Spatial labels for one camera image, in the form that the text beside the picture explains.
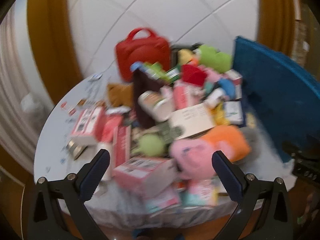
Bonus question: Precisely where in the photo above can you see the white round desktop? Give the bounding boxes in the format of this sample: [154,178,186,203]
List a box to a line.
[34,72,298,228]

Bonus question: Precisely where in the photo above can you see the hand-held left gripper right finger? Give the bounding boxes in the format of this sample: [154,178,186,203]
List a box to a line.
[211,150,294,240]

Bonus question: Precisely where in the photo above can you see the scattered small paper stickers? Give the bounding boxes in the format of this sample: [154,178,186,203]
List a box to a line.
[60,72,105,117]

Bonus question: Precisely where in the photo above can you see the maroon flowered box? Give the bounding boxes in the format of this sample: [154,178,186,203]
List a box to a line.
[132,69,163,128]

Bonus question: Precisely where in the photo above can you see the orange plush toy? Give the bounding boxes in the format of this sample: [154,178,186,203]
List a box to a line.
[200,125,252,162]

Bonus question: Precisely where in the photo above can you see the yellow plush toy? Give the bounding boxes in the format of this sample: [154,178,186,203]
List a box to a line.
[178,49,198,64]

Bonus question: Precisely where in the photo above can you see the small metal tin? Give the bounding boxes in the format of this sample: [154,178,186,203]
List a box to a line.
[66,140,87,160]

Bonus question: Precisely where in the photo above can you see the white ribbed panel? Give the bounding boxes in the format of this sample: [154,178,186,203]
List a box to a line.
[0,12,50,155]

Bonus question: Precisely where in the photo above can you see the white paper box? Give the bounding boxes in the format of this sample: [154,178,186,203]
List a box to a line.
[170,105,215,139]

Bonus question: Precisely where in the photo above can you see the pink teal box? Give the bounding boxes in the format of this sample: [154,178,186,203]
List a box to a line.
[145,187,182,215]

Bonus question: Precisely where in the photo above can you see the pink teal packet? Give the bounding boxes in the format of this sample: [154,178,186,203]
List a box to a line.
[186,177,220,207]

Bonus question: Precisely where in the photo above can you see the red plush toy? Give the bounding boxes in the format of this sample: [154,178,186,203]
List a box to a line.
[180,64,208,87]

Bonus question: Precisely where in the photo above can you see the large pink white box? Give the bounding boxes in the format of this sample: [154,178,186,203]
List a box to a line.
[112,157,179,198]

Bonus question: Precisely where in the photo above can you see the white plastic bottle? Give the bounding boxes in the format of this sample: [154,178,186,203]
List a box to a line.
[138,91,170,122]

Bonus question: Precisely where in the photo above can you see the blue plastic storage bin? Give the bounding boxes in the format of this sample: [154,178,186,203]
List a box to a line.
[232,36,320,165]

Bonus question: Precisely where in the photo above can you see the white red box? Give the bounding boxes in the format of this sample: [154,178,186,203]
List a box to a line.
[225,70,243,99]

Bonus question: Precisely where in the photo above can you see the pink plush toy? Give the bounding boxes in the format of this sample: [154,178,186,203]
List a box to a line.
[170,139,218,180]

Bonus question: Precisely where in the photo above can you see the blue plush toy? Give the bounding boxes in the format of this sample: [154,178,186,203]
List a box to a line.
[217,77,237,98]

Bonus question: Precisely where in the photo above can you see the pink flat packet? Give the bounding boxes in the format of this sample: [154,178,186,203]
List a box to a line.
[101,115,123,143]

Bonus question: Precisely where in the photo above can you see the long red pink box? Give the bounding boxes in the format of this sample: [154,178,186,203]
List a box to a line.
[112,125,132,168]

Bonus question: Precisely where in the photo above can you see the small yellow toy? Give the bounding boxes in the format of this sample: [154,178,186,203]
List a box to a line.
[211,102,230,127]

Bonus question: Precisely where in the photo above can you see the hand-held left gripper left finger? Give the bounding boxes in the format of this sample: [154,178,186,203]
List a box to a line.
[27,149,112,240]

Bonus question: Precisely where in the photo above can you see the round light green plush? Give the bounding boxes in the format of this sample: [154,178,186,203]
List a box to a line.
[136,133,167,157]

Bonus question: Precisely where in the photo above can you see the brown plush toy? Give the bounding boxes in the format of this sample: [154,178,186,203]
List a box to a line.
[107,83,134,108]

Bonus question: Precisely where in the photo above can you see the green plush toy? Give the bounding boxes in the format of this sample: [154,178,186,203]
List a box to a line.
[195,44,233,73]

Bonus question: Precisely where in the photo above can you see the red handbag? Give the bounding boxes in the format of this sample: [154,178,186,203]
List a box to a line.
[115,27,173,82]

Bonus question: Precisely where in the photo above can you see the wooden door frame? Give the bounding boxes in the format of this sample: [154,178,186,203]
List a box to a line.
[257,0,300,55]
[27,0,83,105]

